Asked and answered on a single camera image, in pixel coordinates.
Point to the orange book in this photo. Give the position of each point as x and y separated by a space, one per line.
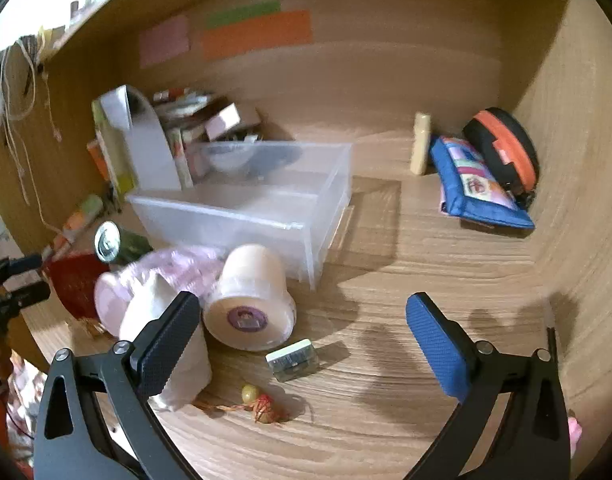
97 160

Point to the floral cloth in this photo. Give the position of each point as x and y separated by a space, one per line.
26 400

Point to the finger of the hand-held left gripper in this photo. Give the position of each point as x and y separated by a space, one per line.
28 295
23 264

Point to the cream rectangular bar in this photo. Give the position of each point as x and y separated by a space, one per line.
420 145

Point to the black orange round case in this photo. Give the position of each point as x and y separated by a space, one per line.
506 145

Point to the white cloth pouch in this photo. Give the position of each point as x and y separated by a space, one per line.
191 372

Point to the blue patterned pencil pouch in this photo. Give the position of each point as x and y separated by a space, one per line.
461 185

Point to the cream tape roll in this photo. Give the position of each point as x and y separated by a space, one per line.
251 280

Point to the clear plastic storage box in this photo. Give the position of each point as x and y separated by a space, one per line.
246 220

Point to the stack of flat packets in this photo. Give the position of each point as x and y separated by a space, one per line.
183 102

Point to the pink sticky note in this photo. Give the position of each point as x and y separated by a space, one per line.
163 40

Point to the green orange long packet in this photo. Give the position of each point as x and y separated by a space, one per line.
81 217

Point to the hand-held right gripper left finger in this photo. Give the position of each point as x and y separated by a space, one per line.
161 345

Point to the wooden desktop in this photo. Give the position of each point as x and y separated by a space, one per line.
386 270

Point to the dark green pump bottle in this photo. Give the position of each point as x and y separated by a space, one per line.
131 246

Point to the small pink white box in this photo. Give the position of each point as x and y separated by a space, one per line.
223 121

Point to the red pouch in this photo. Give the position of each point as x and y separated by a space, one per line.
76 285

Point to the pink knitted cloth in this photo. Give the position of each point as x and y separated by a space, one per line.
186 265

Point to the orange sticky note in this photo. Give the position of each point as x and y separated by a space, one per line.
256 35

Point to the pink round case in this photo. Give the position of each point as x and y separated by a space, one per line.
108 305

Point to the green white book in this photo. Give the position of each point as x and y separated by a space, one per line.
113 160

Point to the green sticky note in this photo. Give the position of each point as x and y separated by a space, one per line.
243 14

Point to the red white carton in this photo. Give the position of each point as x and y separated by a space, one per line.
183 155

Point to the white cardboard box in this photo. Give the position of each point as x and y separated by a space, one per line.
151 145

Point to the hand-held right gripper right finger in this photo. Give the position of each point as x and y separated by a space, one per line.
436 345

